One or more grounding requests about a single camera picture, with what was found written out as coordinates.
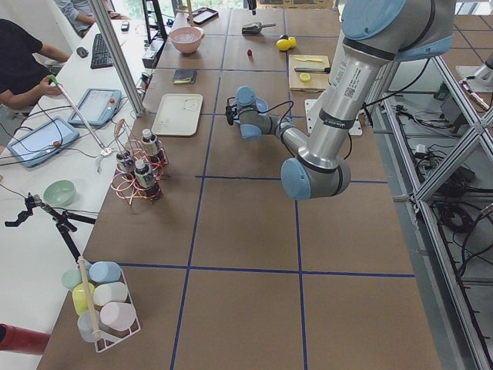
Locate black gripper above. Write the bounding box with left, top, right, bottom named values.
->
left=226, top=106, right=239, bottom=124

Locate blue round plate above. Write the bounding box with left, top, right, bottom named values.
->
left=255, top=97, right=269, bottom=115

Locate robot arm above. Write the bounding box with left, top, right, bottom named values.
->
left=226, top=1, right=455, bottom=200

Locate cream bear tray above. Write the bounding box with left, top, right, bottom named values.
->
left=151, top=93, right=203, bottom=136

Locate grey folded cloth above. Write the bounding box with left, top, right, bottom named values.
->
left=173, top=69, right=197, bottom=85

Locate pink bowl of ice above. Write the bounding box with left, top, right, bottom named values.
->
left=169, top=27, right=202, bottom=54

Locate wooden cutting board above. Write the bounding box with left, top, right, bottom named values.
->
left=288, top=55, right=330, bottom=91

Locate large yellow lemon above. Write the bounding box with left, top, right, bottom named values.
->
left=276, top=39, right=291, bottom=52

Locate grey scoop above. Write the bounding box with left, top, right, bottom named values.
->
left=241, top=22, right=277, bottom=35

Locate tea bottle middle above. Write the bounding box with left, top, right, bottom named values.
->
left=142, top=129, right=164, bottom=163

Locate tea bottle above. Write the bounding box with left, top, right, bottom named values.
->
left=134, top=160, right=162, bottom=200
left=116, top=150, right=135, bottom=173
left=142, top=129, right=164, bottom=163

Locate small yellow lemon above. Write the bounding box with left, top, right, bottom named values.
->
left=288, top=36, right=297, bottom=49

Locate tea bottle front left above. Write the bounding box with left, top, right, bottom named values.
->
left=134, top=160, right=162, bottom=200

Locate tea bottle back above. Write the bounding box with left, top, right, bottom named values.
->
left=116, top=150, right=135, bottom=173

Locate blue teach pendant far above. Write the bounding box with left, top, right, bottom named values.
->
left=77, top=88, right=122, bottom=127

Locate blue teach pendant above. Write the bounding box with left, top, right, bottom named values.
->
left=77, top=88, right=122, bottom=127
left=7, top=116, right=79, bottom=168

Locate black keyboard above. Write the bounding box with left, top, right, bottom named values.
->
left=90, top=33, right=113, bottom=69

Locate black computer mouse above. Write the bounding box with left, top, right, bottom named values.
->
left=76, top=46, right=89, bottom=58

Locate green bowl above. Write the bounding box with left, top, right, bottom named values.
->
left=43, top=180, right=76, bottom=207

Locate blue teach pendant near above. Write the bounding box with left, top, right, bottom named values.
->
left=7, top=116, right=79, bottom=168

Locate blue cup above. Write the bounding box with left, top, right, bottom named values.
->
left=89, top=261, right=122, bottom=284

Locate seated person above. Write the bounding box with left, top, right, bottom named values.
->
left=1, top=19, right=69, bottom=110

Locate black tripod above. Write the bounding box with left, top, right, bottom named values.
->
left=4, top=194, right=97, bottom=267

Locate white cup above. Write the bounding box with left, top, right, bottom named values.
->
left=93, top=281, right=128, bottom=307

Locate yellow cup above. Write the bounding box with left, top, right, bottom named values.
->
left=72, top=283, right=89, bottom=316

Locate pink cup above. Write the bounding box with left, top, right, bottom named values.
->
left=99, top=302, right=136, bottom=331

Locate red cylinder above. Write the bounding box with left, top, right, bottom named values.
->
left=1, top=324, right=51, bottom=355

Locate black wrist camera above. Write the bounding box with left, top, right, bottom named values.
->
left=225, top=97, right=237, bottom=117

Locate copper wire bottle rack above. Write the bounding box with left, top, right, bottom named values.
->
left=111, top=119, right=169, bottom=204

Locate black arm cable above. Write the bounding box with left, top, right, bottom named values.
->
left=265, top=57, right=431, bottom=161

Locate aluminium frame post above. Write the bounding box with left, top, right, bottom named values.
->
left=88, top=0, right=145, bottom=116

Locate wooden rack handle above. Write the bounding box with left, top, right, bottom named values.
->
left=78, top=256, right=101, bottom=341

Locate white wire cup rack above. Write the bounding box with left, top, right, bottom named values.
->
left=72, top=257, right=141, bottom=353

